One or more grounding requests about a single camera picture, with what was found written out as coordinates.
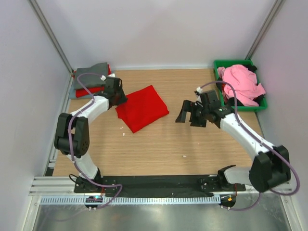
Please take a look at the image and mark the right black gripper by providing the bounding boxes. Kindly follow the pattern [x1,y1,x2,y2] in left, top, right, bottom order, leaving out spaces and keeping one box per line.
[176,100,210,128]

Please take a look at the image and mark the red t shirt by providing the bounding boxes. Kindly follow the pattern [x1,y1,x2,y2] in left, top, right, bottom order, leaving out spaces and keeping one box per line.
[115,85,169,133]
[73,63,111,98]

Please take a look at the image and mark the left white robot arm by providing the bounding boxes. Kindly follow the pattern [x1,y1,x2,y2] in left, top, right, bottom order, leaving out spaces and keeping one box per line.
[54,74,127,193]

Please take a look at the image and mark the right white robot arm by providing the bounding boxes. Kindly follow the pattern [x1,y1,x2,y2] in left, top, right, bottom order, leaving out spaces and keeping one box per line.
[175,90,291,193]

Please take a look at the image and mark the folded grey t shirt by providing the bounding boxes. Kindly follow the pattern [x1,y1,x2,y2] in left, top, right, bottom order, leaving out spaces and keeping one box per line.
[73,63,109,90]

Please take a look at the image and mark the folded red t shirt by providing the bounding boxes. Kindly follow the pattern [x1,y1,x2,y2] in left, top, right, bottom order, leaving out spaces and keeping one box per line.
[73,63,111,98]

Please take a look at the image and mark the folded blue-grey t shirt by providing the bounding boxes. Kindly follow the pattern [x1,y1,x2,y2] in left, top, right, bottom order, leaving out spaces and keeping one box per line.
[69,88,91,99]

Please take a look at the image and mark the pink t shirt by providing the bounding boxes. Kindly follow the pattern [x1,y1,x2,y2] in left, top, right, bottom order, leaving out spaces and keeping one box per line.
[217,64,267,106]

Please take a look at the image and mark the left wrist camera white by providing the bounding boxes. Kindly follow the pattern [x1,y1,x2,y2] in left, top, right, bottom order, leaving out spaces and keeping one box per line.
[100,73,116,81]

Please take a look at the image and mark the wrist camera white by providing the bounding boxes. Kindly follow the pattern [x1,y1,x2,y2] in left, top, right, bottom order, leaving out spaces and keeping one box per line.
[100,73,116,81]
[194,87,203,95]

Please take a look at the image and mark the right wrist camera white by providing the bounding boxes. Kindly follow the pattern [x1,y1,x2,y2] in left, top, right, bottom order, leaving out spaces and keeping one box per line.
[194,87,203,95]

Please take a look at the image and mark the white slotted cable duct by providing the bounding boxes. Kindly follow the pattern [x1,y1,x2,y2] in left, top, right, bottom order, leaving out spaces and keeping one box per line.
[40,195,220,205]

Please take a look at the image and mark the aluminium front rail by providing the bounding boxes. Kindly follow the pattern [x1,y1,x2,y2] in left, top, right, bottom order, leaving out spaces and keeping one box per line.
[29,177,292,195]

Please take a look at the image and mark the left aluminium frame post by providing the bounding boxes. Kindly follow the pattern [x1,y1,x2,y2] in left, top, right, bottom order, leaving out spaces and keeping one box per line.
[28,0,73,74]

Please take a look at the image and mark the aluminium frame post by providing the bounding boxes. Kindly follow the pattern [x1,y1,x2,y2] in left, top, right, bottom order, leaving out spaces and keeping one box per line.
[28,0,73,74]
[245,0,285,60]

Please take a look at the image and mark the right aluminium frame post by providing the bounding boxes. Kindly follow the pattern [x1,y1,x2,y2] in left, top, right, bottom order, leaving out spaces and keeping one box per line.
[245,0,285,60]

